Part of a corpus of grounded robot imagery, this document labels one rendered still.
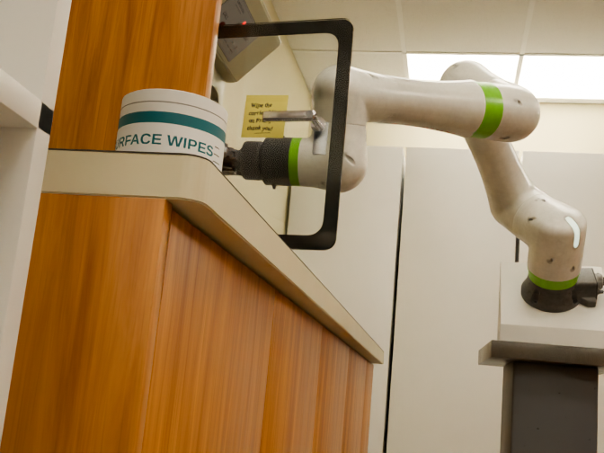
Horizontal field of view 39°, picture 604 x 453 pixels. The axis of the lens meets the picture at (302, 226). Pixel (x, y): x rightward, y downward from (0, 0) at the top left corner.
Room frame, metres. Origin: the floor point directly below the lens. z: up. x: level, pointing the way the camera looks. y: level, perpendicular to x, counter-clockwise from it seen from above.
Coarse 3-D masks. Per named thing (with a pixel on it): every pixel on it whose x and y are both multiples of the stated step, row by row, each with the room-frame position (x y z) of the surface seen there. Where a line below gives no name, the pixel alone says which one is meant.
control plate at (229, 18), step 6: (228, 0) 1.43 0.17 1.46; (234, 0) 1.44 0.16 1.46; (240, 0) 1.45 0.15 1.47; (222, 6) 1.44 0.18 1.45; (228, 6) 1.45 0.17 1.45; (234, 6) 1.46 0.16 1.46; (240, 6) 1.47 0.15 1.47; (246, 6) 1.49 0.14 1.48; (222, 12) 1.45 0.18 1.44; (228, 12) 1.46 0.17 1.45; (234, 12) 1.47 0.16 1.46; (240, 12) 1.49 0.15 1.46; (246, 12) 1.50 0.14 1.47; (222, 18) 1.47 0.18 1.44; (228, 18) 1.48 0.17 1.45; (234, 18) 1.49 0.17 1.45; (240, 18) 1.51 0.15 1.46; (246, 18) 1.52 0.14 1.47; (252, 18) 1.53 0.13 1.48
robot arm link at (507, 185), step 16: (464, 64) 1.76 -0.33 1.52; (480, 64) 1.77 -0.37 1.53; (448, 80) 1.77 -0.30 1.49; (480, 80) 1.71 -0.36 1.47; (480, 144) 1.89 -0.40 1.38; (496, 144) 1.89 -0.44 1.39; (480, 160) 1.95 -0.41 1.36; (496, 160) 1.93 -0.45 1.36; (512, 160) 1.95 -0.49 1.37; (496, 176) 1.97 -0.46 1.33; (512, 176) 1.98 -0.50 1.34; (496, 192) 2.02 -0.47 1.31; (512, 192) 2.01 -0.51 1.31; (528, 192) 2.03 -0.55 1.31; (544, 192) 2.05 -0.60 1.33; (496, 208) 2.07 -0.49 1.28; (512, 208) 2.04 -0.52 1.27
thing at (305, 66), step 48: (240, 48) 1.38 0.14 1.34; (288, 48) 1.35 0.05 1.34; (336, 48) 1.32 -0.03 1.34; (240, 96) 1.37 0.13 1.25; (336, 96) 1.32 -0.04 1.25; (240, 144) 1.37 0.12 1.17; (288, 144) 1.34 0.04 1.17; (336, 144) 1.32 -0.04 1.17; (240, 192) 1.37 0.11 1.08; (288, 192) 1.34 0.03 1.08; (336, 192) 1.32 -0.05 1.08; (288, 240) 1.34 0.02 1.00
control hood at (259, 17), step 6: (222, 0) 1.42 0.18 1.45; (246, 0) 1.47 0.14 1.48; (252, 0) 1.48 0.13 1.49; (258, 0) 1.49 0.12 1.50; (252, 6) 1.50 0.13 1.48; (258, 6) 1.51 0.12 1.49; (264, 6) 1.53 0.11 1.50; (252, 12) 1.52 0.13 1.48; (258, 12) 1.53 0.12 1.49; (264, 12) 1.54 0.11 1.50; (258, 18) 1.55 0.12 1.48; (264, 18) 1.56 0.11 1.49; (270, 18) 1.58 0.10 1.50
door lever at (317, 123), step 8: (264, 112) 1.30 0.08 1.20; (272, 112) 1.30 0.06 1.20; (280, 112) 1.30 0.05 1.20; (288, 112) 1.29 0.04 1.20; (296, 112) 1.29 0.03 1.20; (304, 112) 1.28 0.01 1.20; (312, 112) 1.28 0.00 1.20; (264, 120) 1.31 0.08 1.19; (272, 120) 1.31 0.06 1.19; (280, 120) 1.30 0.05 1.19; (288, 120) 1.30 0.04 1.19; (296, 120) 1.30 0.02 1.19; (304, 120) 1.29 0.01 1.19; (312, 120) 1.29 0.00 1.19; (320, 120) 1.32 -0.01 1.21; (312, 128) 1.33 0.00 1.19; (320, 128) 1.32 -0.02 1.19
